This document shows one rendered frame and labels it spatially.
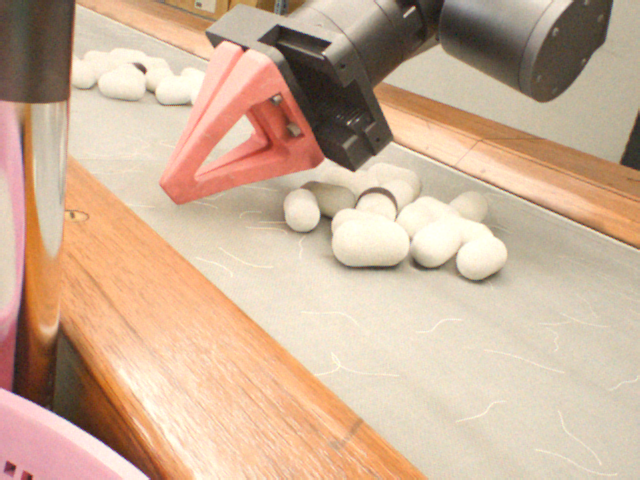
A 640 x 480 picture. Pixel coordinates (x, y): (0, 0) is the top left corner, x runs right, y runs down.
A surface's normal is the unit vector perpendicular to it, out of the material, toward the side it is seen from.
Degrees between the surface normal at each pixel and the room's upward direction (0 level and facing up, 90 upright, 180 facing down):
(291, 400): 0
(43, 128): 90
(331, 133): 42
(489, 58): 127
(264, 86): 104
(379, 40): 85
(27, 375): 90
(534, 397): 0
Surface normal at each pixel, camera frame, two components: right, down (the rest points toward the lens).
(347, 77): 0.58, 0.39
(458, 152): -0.44, -0.60
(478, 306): 0.18, -0.92
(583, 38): 0.66, 0.53
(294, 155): 0.28, 0.60
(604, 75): -0.74, 0.11
